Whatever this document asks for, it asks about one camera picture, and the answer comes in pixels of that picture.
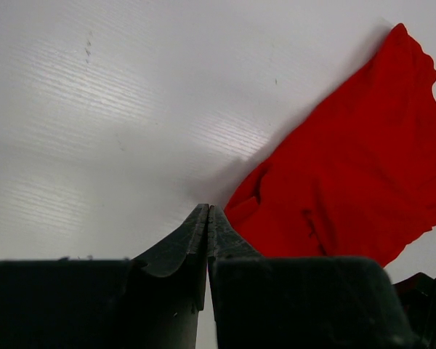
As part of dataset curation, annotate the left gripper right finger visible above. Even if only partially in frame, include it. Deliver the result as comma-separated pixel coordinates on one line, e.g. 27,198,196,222
208,206,416,348

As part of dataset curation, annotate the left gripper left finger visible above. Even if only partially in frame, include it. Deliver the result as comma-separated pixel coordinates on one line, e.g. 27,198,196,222
0,204,209,348

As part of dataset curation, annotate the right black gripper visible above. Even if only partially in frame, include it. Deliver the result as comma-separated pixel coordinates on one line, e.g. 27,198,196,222
395,273,436,348

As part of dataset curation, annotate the red t-shirt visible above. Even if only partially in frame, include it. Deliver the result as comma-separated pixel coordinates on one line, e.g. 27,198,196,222
225,24,436,265

